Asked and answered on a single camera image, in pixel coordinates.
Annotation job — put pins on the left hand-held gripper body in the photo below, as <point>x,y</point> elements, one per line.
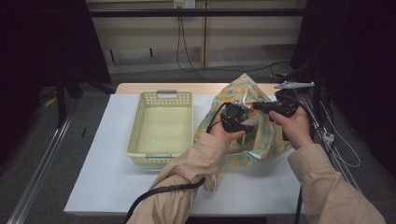
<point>235,116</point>

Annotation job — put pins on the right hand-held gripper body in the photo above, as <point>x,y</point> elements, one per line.
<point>286,105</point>

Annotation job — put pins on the orange patterned teal bag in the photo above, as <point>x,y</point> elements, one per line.
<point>267,140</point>

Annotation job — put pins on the pale yellow perforated plastic basket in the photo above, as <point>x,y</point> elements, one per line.
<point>162,127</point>

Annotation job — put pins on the person's left hand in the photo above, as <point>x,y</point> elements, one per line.
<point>222,133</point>

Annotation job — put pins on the person's right hand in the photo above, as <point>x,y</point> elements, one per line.
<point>297,130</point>

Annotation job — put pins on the black metal stand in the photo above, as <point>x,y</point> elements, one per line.
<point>317,93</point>
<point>61,99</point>

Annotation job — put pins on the white power strip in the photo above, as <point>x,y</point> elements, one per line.
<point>328,137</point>

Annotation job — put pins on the yellow tape strip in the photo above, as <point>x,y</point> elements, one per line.
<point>51,102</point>

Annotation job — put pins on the white wall socket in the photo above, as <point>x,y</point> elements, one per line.
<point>188,3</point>

